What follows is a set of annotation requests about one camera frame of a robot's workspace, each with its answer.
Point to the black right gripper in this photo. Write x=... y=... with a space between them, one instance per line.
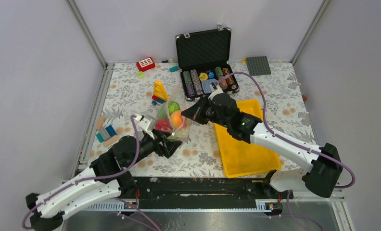
x=196 y=111

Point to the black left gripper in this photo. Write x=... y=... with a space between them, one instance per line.
x=169 y=146

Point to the orange toy peach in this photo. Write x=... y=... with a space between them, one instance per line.
x=176 y=119

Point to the red toy pepper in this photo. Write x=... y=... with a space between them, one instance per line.
x=163 y=125

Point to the green toy lime front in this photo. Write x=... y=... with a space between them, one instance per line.
x=173 y=107

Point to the clear zip top bag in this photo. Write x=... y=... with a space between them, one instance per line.
x=169 y=117

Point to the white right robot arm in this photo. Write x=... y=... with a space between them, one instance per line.
x=320 y=164

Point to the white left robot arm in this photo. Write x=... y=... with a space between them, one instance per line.
x=107 y=177

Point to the yellow blue block tower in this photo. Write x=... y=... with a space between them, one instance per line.
x=160 y=95

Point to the teal small block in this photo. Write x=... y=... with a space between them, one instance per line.
x=174 y=69

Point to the black poker chip case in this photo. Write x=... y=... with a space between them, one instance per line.
x=202 y=57

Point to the yellow plastic tray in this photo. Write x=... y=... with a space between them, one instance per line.
x=240 y=159

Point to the floral table mat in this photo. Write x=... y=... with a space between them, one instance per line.
x=198 y=156

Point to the red white toy block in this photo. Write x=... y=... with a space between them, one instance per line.
x=145 y=64

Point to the wooden cylinder block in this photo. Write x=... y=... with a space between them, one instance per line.
x=100 y=123

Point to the grey lego baseplate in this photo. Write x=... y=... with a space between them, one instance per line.
x=258 y=66

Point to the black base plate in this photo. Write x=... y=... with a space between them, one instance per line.
x=201 y=193

